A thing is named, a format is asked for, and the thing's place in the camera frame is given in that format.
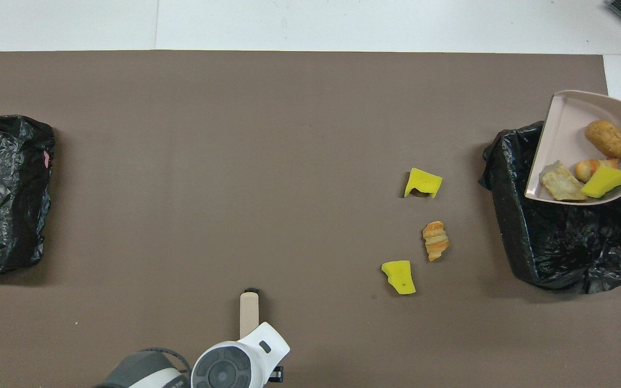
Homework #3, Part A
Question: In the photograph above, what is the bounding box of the beige brush with black bristles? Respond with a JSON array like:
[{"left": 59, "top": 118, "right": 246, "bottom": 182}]
[{"left": 239, "top": 288, "right": 260, "bottom": 340}]

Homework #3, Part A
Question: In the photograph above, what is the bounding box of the pale greenish bread chunk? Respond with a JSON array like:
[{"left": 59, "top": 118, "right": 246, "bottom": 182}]
[{"left": 540, "top": 160, "right": 587, "bottom": 202}]

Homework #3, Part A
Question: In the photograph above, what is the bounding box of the tan bread chunk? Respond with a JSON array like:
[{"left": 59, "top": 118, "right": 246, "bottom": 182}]
[{"left": 575, "top": 158, "right": 619, "bottom": 183}]

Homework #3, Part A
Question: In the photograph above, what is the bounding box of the beige plastic dustpan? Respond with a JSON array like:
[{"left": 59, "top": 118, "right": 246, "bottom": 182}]
[{"left": 525, "top": 90, "right": 621, "bottom": 206}]

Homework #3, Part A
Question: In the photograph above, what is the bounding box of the small yellow sponge wedge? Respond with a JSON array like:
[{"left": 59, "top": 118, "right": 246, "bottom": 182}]
[{"left": 580, "top": 165, "right": 621, "bottom": 198}]

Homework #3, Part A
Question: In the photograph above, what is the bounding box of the brown bread roll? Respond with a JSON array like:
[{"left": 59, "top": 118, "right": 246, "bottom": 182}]
[{"left": 584, "top": 120, "right": 621, "bottom": 160}]

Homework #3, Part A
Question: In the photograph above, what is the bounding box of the bin lined with black bag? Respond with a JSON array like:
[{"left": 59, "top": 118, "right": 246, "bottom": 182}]
[{"left": 479, "top": 121, "right": 621, "bottom": 294}]

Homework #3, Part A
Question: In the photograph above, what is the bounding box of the black-bagged bin with pink tag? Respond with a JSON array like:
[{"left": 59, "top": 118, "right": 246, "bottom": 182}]
[{"left": 0, "top": 115, "right": 56, "bottom": 275}]

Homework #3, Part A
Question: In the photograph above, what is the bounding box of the yellow sponge piece with hole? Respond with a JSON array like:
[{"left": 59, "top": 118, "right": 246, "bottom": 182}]
[{"left": 381, "top": 260, "right": 417, "bottom": 295}]

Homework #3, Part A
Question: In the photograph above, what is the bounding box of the striped croissant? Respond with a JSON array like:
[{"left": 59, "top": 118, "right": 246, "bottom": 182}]
[{"left": 422, "top": 221, "right": 451, "bottom": 262}]

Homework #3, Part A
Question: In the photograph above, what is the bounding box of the brown table mat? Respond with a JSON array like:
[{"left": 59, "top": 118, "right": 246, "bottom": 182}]
[{"left": 0, "top": 51, "right": 621, "bottom": 388}]

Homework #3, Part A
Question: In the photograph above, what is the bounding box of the notched yellow sponge piece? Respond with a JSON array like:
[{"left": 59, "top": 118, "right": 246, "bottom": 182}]
[{"left": 404, "top": 168, "right": 444, "bottom": 199}]

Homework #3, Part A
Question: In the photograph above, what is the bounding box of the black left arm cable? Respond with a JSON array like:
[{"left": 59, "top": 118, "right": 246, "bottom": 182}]
[{"left": 138, "top": 348, "right": 191, "bottom": 375}]

